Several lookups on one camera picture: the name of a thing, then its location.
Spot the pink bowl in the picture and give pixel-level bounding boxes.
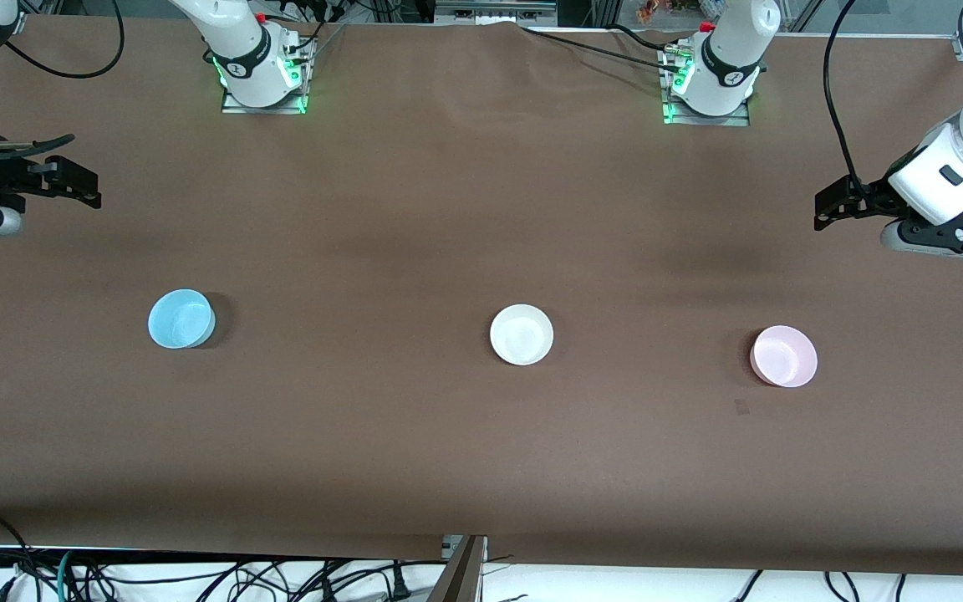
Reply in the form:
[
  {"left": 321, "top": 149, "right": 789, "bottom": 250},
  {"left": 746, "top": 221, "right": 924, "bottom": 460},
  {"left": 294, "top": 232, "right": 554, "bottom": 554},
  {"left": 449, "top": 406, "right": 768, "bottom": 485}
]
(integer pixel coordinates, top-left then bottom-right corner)
[{"left": 750, "top": 325, "right": 818, "bottom": 389}]

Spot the light blue bowl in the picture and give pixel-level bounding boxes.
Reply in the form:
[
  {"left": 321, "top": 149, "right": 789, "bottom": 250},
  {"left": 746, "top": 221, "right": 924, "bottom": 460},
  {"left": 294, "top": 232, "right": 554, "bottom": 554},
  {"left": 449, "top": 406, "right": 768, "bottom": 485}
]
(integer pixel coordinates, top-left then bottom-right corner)
[{"left": 148, "top": 288, "right": 217, "bottom": 349}]

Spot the white bowl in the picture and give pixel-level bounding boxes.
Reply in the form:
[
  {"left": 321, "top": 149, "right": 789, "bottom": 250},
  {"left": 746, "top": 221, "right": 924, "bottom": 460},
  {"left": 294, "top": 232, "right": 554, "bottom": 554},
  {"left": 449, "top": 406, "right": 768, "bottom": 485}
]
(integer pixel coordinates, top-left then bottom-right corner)
[{"left": 490, "top": 304, "right": 555, "bottom": 366}]

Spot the brown table cover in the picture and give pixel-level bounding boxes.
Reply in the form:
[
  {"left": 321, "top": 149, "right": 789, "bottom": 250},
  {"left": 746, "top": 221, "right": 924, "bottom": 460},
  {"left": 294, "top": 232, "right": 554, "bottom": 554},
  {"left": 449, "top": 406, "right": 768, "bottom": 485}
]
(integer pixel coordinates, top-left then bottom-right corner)
[{"left": 0, "top": 15, "right": 963, "bottom": 578}]

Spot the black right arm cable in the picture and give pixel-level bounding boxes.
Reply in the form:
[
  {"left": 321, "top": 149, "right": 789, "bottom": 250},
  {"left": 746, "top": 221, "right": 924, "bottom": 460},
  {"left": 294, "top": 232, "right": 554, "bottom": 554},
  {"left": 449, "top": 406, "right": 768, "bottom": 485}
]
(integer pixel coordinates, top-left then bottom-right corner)
[{"left": 0, "top": 0, "right": 125, "bottom": 161}]

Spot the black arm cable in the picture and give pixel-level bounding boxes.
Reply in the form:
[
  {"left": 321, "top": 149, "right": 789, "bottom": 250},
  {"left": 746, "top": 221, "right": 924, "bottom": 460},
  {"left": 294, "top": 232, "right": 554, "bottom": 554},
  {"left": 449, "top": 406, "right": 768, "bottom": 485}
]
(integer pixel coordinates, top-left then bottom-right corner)
[
  {"left": 0, "top": 0, "right": 125, "bottom": 161},
  {"left": 823, "top": 0, "right": 869, "bottom": 195}
]

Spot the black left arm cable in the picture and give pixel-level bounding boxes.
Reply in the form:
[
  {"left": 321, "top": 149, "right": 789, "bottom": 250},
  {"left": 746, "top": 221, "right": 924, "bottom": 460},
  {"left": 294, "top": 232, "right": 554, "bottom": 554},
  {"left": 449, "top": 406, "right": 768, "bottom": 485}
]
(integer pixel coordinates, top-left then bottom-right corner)
[{"left": 823, "top": 0, "right": 869, "bottom": 195}]

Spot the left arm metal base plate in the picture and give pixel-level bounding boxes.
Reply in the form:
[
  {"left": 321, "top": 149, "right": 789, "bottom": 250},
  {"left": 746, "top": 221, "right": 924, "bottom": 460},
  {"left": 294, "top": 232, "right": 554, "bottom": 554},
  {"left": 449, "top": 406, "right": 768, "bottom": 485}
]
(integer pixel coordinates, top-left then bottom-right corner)
[{"left": 661, "top": 46, "right": 752, "bottom": 128}]

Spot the black table cable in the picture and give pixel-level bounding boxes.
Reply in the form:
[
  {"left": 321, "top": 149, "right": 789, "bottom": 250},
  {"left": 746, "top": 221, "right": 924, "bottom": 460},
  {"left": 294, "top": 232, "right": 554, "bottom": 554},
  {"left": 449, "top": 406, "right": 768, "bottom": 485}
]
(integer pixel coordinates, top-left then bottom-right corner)
[
  {"left": 519, "top": 27, "right": 691, "bottom": 73},
  {"left": 607, "top": 23, "right": 690, "bottom": 54}
]

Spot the grey metal rail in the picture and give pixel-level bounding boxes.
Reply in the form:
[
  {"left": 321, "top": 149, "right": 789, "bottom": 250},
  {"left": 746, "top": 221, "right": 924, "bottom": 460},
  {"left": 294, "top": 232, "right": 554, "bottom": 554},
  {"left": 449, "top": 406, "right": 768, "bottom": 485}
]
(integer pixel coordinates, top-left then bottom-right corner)
[{"left": 436, "top": 0, "right": 558, "bottom": 25}]

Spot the black plug cable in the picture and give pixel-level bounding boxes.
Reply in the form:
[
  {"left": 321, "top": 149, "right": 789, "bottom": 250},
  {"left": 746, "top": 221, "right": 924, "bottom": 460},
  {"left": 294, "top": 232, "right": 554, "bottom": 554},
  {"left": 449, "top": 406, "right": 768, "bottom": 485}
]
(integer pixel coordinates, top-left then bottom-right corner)
[{"left": 380, "top": 564, "right": 413, "bottom": 600}]

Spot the metal table bracket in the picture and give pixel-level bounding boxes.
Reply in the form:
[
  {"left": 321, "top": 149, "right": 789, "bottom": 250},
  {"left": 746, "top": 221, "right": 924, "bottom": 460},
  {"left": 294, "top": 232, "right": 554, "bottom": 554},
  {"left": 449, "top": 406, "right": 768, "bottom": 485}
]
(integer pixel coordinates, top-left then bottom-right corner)
[{"left": 427, "top": 535, "right": 489, "bottom": 602}]

